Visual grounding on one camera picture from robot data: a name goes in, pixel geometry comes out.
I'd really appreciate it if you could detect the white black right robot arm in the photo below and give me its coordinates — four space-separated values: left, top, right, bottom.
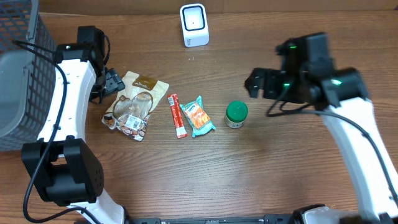
244 32 397 223

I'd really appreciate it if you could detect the red white stick packet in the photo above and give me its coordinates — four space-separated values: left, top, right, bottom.
167 93 187 139

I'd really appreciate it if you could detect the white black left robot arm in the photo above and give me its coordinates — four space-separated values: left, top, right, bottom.
21 26 132 223

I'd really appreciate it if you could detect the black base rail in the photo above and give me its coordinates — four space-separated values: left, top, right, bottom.
127 214 295 224

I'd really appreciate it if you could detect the green lid jar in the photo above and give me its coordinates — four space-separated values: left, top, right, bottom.
224 101 248 128

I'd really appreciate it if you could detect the beige brown snack pouch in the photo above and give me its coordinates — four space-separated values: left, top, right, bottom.
102 71 169 141

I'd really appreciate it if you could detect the grey plastic mesh basket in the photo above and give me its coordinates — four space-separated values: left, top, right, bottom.
1 0 56 151

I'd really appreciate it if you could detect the white barcode scanner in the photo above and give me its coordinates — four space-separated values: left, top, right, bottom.
180 3 210 48

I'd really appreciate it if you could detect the teal orange cracker packet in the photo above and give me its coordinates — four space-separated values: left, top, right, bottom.
179 96 216 138

